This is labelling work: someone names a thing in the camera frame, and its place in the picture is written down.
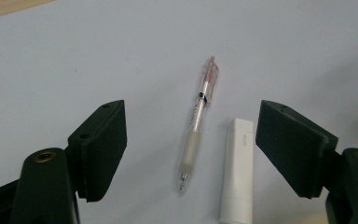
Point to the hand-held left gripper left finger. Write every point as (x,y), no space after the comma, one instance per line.
(102,149)

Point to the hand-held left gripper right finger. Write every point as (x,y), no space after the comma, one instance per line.
(292,146)

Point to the white rectangular tube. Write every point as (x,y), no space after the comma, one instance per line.
(237,171)

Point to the white table mat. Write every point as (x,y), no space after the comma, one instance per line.
(105,56)

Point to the clear pen with pink ink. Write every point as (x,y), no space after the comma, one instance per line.
(195,124)

